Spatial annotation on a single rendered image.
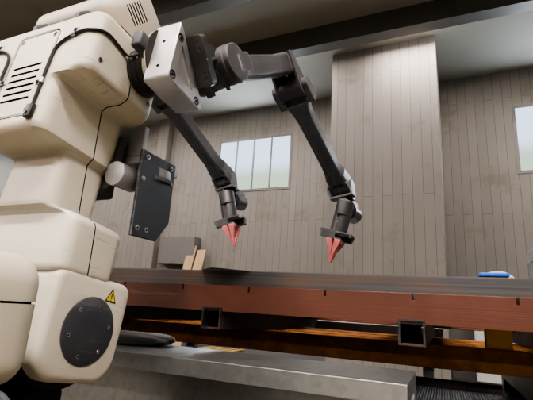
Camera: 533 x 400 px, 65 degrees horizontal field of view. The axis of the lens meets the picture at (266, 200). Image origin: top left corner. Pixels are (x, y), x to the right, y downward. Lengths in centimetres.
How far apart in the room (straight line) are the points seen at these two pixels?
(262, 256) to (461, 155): 399
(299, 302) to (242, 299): 14
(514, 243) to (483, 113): 225
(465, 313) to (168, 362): 56
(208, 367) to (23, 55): 63
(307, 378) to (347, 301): 24
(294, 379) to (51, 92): 60
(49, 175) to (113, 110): 16
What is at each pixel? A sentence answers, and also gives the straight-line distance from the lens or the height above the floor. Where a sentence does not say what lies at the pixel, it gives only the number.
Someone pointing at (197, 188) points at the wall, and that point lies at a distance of 935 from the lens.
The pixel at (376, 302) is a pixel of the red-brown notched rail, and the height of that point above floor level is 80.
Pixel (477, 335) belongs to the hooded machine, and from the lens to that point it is 654.
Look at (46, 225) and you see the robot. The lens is 74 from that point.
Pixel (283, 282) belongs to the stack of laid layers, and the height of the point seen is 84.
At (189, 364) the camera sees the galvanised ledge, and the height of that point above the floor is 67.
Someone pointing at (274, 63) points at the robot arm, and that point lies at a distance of 111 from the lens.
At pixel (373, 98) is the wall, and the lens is 696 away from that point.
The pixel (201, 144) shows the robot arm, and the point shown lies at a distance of 147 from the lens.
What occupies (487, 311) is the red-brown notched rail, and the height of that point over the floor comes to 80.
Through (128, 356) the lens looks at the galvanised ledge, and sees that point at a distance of 91.
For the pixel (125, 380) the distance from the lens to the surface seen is 112.
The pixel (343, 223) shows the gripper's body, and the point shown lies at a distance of 135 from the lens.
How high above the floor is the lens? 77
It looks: 15 degrees up
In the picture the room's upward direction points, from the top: 4 degrees clockwise
